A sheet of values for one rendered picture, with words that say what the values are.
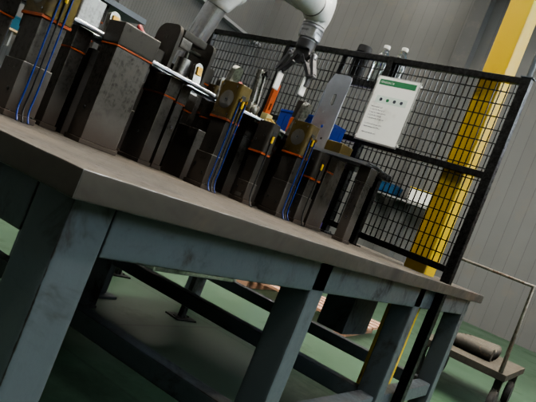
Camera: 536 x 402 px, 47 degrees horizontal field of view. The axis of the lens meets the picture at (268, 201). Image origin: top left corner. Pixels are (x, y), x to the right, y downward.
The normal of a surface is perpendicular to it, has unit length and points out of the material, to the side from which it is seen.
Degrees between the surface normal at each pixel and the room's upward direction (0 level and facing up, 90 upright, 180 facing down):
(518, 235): 90
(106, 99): 90
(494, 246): 90
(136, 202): 90
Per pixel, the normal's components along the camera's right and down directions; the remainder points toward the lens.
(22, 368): 0.79, 0.32
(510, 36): -0.61, -0.24
